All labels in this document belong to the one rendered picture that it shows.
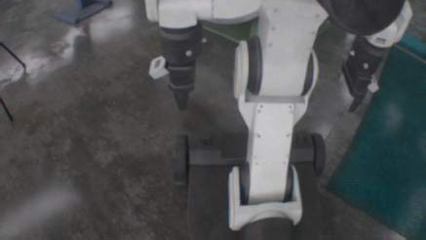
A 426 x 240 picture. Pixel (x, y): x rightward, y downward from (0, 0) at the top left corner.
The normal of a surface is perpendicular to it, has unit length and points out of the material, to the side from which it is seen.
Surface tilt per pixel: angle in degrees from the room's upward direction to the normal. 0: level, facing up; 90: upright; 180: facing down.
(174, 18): 101
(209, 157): 45
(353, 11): 90
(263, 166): 60
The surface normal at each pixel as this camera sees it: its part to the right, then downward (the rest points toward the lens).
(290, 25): 0.00, 0.80
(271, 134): 0.00, 0.22
